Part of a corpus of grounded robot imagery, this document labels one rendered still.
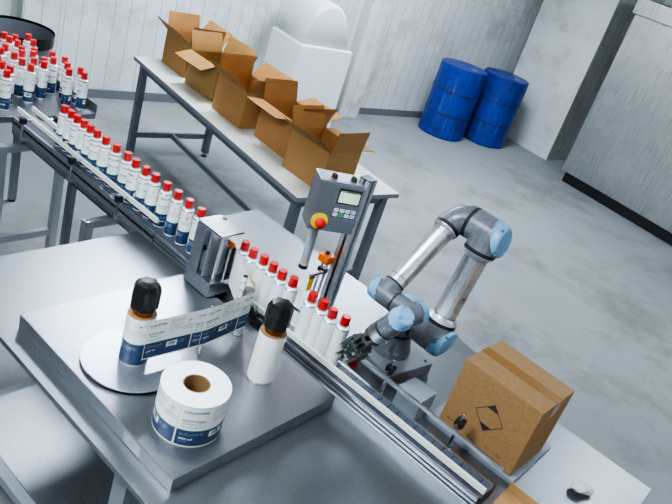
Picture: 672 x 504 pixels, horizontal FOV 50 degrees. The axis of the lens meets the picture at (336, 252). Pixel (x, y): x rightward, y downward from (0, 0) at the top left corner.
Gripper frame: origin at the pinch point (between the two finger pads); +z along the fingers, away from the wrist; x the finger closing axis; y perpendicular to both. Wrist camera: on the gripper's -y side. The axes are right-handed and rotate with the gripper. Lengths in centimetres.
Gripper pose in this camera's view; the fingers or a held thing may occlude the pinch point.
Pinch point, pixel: (342, 357)
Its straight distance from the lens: 252.1
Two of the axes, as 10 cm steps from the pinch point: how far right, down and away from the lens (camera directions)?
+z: -6.1, 4.9, 6.3
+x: 4.7, 8.6, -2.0
